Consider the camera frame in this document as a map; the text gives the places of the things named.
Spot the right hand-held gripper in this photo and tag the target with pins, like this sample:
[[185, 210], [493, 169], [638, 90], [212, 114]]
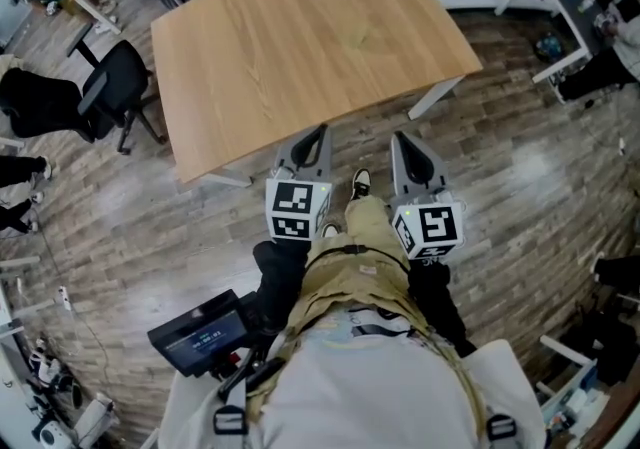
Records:
[[435, 227]]

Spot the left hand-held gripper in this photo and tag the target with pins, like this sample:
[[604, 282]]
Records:
[[292, 202]]

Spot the person's right forearm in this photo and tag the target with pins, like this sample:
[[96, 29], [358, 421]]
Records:
[[432, 292]]

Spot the person's left forearm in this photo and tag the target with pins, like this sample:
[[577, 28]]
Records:
[[280, 277]]

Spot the person's left shoe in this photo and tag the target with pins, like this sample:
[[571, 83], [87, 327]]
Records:
[[331, 230]]

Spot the person's shoe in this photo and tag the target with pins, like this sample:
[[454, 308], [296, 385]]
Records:
[[331, 230], [362, 183]]

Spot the person's right shoe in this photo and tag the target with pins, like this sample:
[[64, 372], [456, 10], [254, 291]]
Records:
[[362, 183]]

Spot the person's khaki trousers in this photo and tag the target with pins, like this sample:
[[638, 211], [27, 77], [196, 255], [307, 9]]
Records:
[[360, 267]]

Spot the wooden table with white legs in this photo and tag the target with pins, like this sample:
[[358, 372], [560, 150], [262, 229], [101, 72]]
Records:
[[280, 67]]

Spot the black monitor screen device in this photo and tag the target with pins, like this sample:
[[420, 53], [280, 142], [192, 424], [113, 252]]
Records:
[[200, 337]]

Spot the black harness buckle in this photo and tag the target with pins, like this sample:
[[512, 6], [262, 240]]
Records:
[[231, 419], [501, 427]]

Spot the black office chair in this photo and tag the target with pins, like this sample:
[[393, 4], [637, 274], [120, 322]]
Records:
[[115, 82]]

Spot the blue round object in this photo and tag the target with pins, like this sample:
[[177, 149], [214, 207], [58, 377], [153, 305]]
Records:
[[550, 46]]

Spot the white power strip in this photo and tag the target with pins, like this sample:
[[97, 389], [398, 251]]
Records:
[[65, 298]]

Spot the white round appliance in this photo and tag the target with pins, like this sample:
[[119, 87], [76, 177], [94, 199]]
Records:
[[50, 434]]

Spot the white table frame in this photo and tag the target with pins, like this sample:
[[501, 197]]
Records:
[[567, 352]]

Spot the grey desk with white frame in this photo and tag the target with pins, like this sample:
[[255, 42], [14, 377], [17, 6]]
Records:
[[565, 2]]

